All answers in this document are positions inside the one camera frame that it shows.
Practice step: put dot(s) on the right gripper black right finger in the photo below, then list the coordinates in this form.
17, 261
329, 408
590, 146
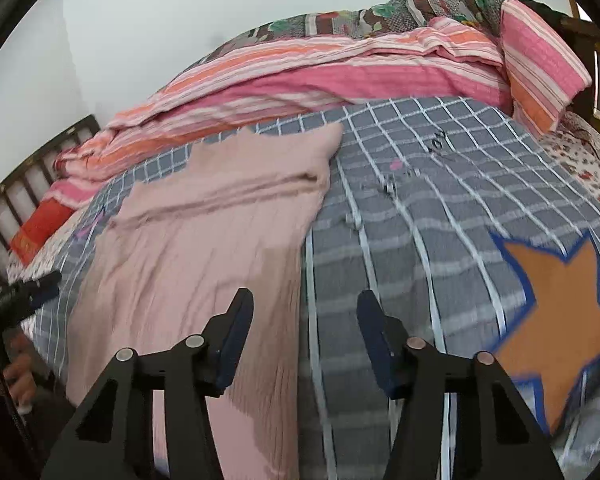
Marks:
463, 416

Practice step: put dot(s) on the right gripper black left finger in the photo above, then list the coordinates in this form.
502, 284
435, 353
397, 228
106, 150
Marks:
110, 434

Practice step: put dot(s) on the pink knit sweater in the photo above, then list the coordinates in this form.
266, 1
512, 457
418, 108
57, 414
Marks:
177, 252

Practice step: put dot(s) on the left hand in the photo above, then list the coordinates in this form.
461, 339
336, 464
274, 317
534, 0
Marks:
18, 375

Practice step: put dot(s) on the red cloth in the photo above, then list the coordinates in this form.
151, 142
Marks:
45, 221

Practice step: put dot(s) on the grey checked duvet with stars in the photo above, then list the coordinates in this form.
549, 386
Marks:
455, 217

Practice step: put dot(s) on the white floral bed sheet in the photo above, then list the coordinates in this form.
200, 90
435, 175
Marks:
575, 144

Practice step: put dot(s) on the pink striped pillow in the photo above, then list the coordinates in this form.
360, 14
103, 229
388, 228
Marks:
543, 71

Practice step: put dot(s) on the pink orange striped quilt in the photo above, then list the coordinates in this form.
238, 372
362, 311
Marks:
282, 78

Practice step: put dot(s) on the wooden bed headboard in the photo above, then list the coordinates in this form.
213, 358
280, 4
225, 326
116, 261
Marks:
583, 37

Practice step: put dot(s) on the floral patchwork blanket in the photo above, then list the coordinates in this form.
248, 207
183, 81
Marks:
392, 17

